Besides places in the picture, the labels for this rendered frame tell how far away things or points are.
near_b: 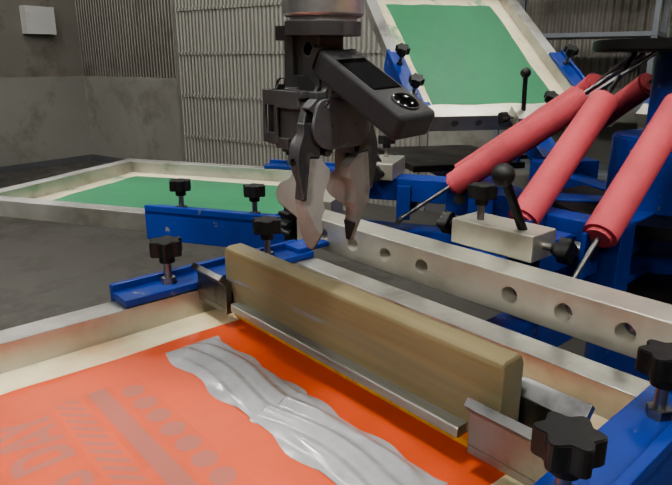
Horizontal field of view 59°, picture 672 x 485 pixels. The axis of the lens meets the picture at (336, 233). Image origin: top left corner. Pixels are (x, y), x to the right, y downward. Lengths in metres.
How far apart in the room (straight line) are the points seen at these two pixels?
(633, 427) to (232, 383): 0.38
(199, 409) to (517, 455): 0.30
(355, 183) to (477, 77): 1.44
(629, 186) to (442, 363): 0.52
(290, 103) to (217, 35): 6.08
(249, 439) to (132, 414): 0.12
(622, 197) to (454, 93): 1.03
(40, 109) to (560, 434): 8.09
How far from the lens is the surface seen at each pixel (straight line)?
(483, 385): 0.50
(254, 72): 6.30
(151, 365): 0.71
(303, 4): 0.55
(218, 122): 6.71
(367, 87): 0.52
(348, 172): 0.59
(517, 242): 0.78
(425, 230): 1.31
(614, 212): 0.93
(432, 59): 2.04
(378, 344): 0.57
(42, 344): 0.76
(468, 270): 0.76
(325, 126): 0.55
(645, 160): 1.00
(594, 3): 4.84
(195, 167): 1.82
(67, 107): 8.51
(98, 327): 0.78
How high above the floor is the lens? 1.28
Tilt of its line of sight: 16 degrees down
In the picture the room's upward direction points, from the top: straight up
